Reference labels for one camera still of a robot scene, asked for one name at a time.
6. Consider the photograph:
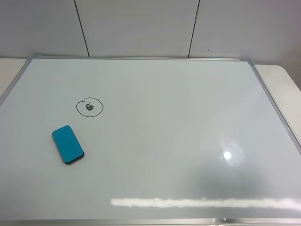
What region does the blue whiteboard eraser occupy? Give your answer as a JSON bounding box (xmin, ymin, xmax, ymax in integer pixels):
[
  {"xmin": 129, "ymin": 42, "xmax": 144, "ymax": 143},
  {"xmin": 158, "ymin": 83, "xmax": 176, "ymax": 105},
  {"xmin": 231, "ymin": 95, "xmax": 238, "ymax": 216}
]
[{"xmin": 52, "ymin": 125, "xmax": 85, "ymax": 165}]

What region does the white aluminium-framed whiteboard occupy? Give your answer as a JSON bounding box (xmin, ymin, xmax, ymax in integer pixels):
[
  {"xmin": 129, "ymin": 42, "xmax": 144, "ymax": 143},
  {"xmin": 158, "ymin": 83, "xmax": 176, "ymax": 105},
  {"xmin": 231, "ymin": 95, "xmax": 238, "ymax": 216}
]
[{"xmin": 0, "ymin": 56, "xmax": 301, "ymax": 226}]

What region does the black marker circle drawing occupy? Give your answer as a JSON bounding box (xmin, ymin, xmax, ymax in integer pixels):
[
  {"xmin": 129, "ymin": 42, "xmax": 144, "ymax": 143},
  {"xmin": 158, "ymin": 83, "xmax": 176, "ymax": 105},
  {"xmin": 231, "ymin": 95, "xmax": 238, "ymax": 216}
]
[{"xmin": 76, "ymin": 97, "xmax": 104, "ymax": 118}]

